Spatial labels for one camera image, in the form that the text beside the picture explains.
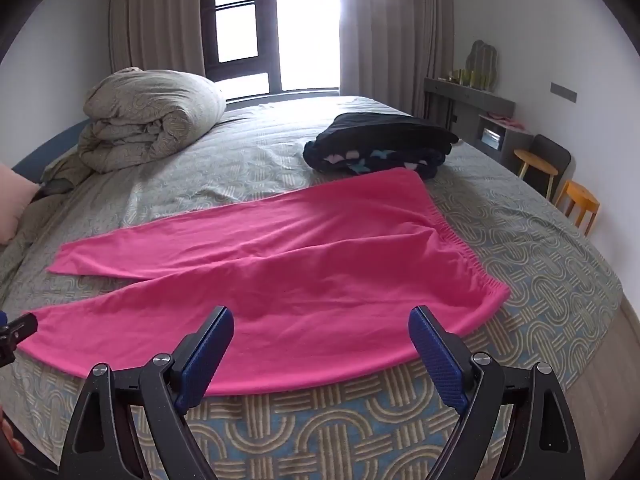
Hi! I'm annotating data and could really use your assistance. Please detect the dark framed window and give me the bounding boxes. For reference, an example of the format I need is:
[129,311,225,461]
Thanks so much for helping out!
[200,0,346,98]

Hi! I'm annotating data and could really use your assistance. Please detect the beige rolled duvet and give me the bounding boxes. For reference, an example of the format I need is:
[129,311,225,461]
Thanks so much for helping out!
[42,66,227,183]

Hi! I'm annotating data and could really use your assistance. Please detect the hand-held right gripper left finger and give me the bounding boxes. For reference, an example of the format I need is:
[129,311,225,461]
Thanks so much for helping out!
[59,305,236,480]

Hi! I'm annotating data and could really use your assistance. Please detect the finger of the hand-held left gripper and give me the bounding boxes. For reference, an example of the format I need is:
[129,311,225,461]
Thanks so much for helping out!
[0,311,39,368]

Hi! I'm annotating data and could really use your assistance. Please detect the bed with patterned bedspread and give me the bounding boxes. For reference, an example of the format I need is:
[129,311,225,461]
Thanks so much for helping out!
[0,95,632,480]

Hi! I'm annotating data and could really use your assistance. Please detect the dark folded patterned blanket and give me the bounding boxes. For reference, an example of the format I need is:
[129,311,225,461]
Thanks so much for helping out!
[303,112,460,180]

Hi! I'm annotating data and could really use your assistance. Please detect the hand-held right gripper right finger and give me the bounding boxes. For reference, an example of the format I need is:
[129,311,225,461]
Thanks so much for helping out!
[407,305,587,480]

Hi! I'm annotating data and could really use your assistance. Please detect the wavy edged mirror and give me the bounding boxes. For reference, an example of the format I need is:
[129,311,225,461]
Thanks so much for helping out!
[465,40,498,91]

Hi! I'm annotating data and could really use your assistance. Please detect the grey dressing desk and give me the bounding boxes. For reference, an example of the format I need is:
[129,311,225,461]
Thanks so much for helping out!
[423,77,533,168]

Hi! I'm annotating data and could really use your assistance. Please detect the blue headboard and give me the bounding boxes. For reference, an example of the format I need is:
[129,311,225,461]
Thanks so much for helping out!
[10,120,93,183]

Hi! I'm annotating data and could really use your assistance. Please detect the beige curtain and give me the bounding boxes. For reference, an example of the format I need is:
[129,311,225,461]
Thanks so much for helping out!
[107,0,207,81]
[336,0,457,116]

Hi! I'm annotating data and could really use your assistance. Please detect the orange wooden stool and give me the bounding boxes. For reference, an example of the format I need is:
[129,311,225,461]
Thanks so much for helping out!
[554,180,601,236]

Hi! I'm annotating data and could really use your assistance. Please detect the round wooden stool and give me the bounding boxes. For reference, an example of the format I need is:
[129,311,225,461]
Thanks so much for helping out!
[514,149,558,201]

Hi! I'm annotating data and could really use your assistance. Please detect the pink pants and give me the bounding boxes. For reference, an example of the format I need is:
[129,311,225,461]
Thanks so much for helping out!
[17,167,512,397]

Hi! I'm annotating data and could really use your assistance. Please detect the pale pink pillow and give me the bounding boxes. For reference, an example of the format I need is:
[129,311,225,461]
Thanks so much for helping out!
[0,162,41,246]

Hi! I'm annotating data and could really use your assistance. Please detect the person's left hand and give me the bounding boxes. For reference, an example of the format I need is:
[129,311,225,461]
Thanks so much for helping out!
[0,416,25,456]

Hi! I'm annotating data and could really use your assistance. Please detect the dark grey chair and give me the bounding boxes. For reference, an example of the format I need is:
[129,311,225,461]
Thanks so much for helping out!
[527,134,572,191]

